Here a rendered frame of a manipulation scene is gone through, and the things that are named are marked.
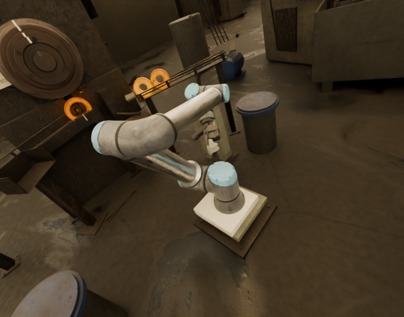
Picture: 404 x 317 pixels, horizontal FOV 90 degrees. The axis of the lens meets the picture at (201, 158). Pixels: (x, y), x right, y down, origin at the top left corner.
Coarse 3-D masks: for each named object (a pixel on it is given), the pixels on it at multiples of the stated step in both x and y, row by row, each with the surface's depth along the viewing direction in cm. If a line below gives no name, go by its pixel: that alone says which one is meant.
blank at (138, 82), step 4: (136, 80) 162; (140, 80) 162; (144, 80) 163; (148, 80) 164; (136, 84) 164; (140, 84) 164; (148, 84) 165; (136, 88) 166; (148, 88) 167; (136, 92) 168; (140, 92) 168; (144, 96) 170
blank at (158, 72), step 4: (152, 72) 160; (156, 72) 161; (160, 72) 161; (164, 72) 161; (152, 76) 162; (156, 76) 162; (164, 76) 163; (168, 76) 164; (152, 80) 164; (164, 80) 165; (152, 84) 166; (156, 84) 166; (160, 88) 168
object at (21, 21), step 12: (12, 24) 118; (24, 24) 121; (36, 24) 125; (48, 24) 128; (0, 36) 116; (72, 48) 140; (0, 60) 119; (12, 84) 126; (36, 96) 135; (48, 96) 139; (60, 96) 144
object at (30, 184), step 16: (16, 160) 129; (32, 160) 138; (48, 160) 136; (0, 176) 121; (16, 176) 129; (32, 176) 129; (48, 176) 135; (16, 192) 119; (48, 192) 138; (64, 192) 144; (80, 208) 154; (96, 224) 164
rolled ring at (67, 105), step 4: (68, 100) 150; (72, 100) 150; (76, 100) 152; (80, 100) 154; (84, 100) 156; (68, 104) 150; (84, 104) 159; (88, 104) 158; (64, 108) 150; (68, 108) 151; (88, 108) 159; (68, 112) 151; (68, 116) 152; (72, 116) 154
